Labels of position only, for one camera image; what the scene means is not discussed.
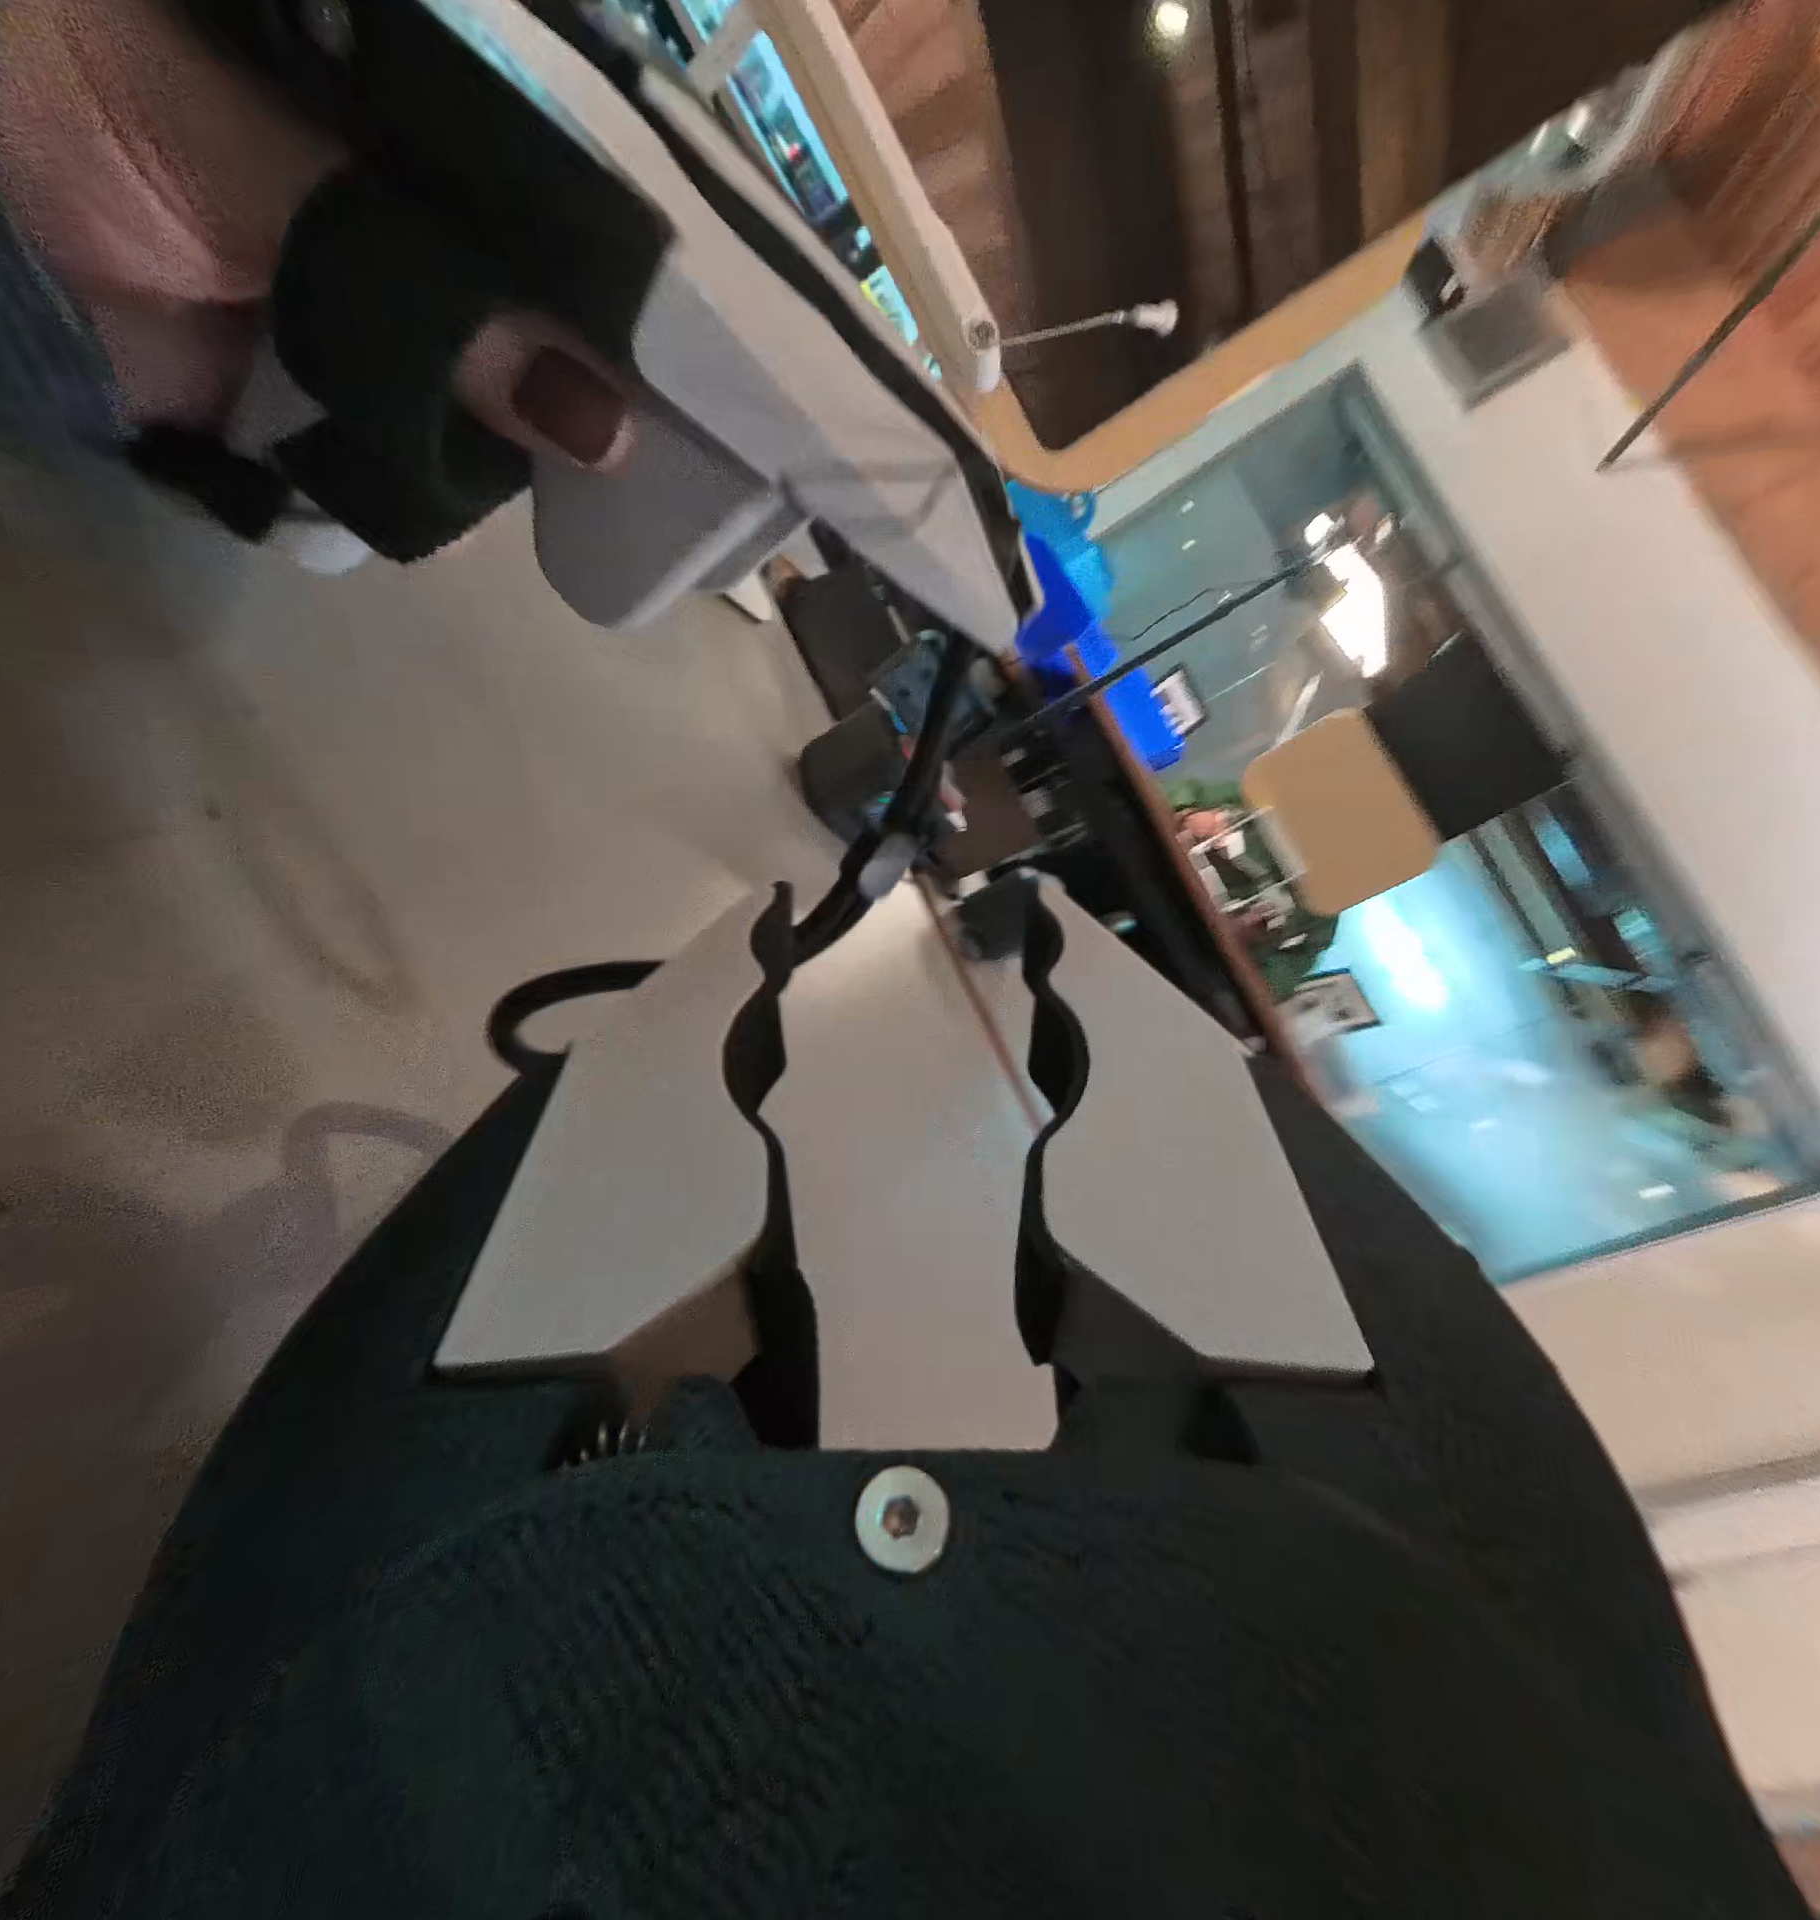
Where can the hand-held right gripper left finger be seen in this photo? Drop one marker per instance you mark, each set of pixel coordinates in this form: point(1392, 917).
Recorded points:
point(624, 1199)

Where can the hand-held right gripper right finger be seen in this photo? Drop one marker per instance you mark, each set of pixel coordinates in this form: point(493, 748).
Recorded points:
point(1196, 1199)

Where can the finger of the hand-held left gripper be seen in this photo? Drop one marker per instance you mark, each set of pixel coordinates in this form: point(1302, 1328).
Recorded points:
point(760, 249)
point(819, 435)

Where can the person's left forearm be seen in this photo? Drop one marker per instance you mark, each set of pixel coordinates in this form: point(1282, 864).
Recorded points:
point(11, 301)

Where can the person's left hand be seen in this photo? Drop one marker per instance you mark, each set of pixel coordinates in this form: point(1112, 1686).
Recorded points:
point(131, 181)

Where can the white mirror stand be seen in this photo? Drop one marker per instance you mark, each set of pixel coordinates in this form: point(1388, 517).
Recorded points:
point(911, 196)

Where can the small framed marker sign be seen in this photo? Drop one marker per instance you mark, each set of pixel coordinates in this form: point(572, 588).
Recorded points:
point(1338, 1004)
point(1182, 704)

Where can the light blue tote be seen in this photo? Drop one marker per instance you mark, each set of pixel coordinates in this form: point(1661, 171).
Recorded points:
point(1052, 510)

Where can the dark blue storage bin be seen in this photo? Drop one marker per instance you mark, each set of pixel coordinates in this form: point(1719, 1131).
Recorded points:
point(1123, 706)
point(1067, 600)

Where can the long wooden-edged desk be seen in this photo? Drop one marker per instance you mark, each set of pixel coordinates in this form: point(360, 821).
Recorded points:
point(1149, 885)

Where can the black square panel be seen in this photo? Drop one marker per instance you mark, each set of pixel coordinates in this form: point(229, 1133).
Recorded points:
point(1481, 734)

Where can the studio light on stand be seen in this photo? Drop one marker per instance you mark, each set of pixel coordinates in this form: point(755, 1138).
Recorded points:
point(1353, 586)

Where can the metal ceiling rod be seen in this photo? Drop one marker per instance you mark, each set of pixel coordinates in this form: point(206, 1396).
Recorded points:
point(1735, 316)

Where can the wall vent grille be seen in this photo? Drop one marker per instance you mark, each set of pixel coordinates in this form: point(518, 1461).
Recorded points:
point(1502, 348)

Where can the silver elbow air duct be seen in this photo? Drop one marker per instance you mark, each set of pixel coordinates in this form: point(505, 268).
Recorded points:
point(1570, 150)

